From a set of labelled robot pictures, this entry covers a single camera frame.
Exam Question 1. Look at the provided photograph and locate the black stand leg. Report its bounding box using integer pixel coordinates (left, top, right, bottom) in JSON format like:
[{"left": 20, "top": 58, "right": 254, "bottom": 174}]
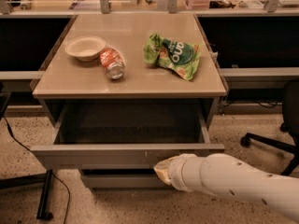
[{"left": 36, "top": 170, "right": 53, "bottom": 221}]

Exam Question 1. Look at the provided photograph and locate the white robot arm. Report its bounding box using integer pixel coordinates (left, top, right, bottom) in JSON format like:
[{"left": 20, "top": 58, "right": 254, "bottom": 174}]
[{"left": 154, "top": 153, "right": 299, "bottom": 222}]

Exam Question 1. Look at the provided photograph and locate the green chip bag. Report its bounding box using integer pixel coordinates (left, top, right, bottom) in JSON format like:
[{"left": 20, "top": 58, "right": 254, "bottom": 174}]
[{"left": 144, "top": 34, "right": 201, "bottom": 81}]

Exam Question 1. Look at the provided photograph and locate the grey drawer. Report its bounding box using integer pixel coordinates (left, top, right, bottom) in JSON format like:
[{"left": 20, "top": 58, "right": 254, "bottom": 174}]
[
  {"left": 81, "top": 169, "right": 168, "bottom": 189},
  {"left": 32, "top": 104, "right": 224, "bottom": 170}
]

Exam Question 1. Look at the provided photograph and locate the grey top drawer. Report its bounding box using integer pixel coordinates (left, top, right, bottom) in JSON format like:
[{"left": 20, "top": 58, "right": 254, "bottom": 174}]
[{"left": 32, "top": 104, "right": 224, "bottom": 170}]

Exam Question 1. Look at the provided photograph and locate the black office chair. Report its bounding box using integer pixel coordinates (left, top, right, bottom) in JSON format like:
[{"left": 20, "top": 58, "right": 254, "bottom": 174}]
[{"left": 240, "top": 78, "right": 299, "bottom": 175}]

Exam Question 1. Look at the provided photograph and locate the grey cabinet desk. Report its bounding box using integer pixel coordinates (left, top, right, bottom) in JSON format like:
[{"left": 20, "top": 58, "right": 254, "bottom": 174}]
[{"left": 29, "top": 12, "right": 230, "bottom": 129}]

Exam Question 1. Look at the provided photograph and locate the orange soda can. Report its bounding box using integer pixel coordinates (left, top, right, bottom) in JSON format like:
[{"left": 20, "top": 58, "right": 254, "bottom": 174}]
[{"left": 99, "top": 48, "right": 125, "bottom": 79}]

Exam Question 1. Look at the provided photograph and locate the grey lower drawer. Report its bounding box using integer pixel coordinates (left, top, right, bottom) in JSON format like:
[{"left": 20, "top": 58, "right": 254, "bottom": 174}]
[{"left": 81, "top": 169, "right": 168, "bottom": 189}]

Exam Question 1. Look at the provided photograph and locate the white paper bowl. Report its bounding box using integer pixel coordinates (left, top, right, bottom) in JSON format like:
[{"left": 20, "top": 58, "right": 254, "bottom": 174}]
[{"left": 64, "top": 35, "right": 107, "bottom": 62}]

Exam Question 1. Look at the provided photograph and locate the black floor cable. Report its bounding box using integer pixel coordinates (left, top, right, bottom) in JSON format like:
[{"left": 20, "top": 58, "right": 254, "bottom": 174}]
[{"left": 1, "top": 115, "right": 72, "bottom": 224}]

